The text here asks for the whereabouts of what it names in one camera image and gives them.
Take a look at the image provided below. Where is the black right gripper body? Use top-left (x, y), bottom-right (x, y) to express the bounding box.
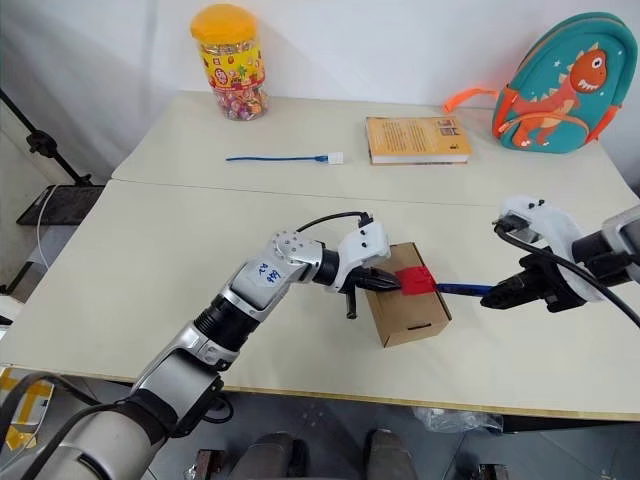
top-left (516, 251), bottom-right (587, 315)

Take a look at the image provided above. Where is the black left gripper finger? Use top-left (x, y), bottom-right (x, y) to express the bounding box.
top-left (368, 267), bottom-right (403, 285)
top-left (362, 277), bottom-right (405, 295)

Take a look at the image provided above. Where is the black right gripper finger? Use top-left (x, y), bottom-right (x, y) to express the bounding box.
top-left (479, 291), bottom-right (526, 310)
top-left (488, 277), bottom-right (526, 296)

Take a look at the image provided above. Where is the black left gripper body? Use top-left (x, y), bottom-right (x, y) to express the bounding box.
top-left (342, 266), bottom-right (377, 321)

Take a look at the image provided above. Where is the blue pen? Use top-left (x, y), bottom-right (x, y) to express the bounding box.
top-left (433, 281), bottom-right (496, 300)

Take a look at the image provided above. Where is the brown cardboard box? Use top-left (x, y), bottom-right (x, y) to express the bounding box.
top-left (363, 241), bottom-right (454, 350)

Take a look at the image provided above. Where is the red tape patch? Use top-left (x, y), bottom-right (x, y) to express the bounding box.
top-left (395, 265), bottom-right (437, 298)

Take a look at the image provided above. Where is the clear plastic bag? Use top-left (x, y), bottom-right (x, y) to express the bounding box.
top-left (413, 406), bottom-right (503, 435)

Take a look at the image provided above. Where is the orange cover book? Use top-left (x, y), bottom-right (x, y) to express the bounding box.
top-left (364, 115), bottom-right (476, 167)

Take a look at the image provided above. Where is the dark grey rounded shape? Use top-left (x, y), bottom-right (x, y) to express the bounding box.
top-left (363, 428), bottom-right (417, 480)
top-left (248, 431), bottom-right (310, 480)

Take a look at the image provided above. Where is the teal dinosaur backpack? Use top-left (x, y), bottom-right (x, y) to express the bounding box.
top-left (443, 11), bottom-right (629, 156)

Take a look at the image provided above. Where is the candy jar with yellow lid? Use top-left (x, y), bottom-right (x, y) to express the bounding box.
top-left (189, 3), bottom-right (272, 122)

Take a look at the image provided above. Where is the carton with yellow tape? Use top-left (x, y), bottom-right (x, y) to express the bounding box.
top-left (0, 366), bottom-right (57, 452)

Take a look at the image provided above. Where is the black stand pole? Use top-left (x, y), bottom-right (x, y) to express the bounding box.
top-left (0, 88), bottom-right (94, 189)

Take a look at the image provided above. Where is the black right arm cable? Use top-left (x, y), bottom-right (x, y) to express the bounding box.
top-left (493, 218), bottom-right (640, 329)

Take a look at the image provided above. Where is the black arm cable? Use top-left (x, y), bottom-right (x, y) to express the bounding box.
top-left (493, 218), bottom-right (640, 329)
top-left (294, 211), bottom-right (377, 234)

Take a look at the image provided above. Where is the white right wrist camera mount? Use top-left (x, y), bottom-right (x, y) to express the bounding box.
top-left (493, 193), bottom-right (609, 305)

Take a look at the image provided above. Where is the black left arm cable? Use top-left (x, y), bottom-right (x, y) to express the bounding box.
top-left (294, 211), bottom-right (377, 234)

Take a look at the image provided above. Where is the thin blue cable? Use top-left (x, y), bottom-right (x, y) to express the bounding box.
top-left (225, 153), bottom-right (329, 164)

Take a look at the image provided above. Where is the black stand base plate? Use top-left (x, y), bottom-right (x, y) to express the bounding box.
top-left (16, 183), bottom-right (107, 228)

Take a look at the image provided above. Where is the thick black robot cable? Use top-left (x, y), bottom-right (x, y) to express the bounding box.
top-left (0, 371), bottom-right (104, 451)

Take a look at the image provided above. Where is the thin white cable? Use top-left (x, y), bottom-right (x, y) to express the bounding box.
top-left (36, 191), bottom-right (55, 272)

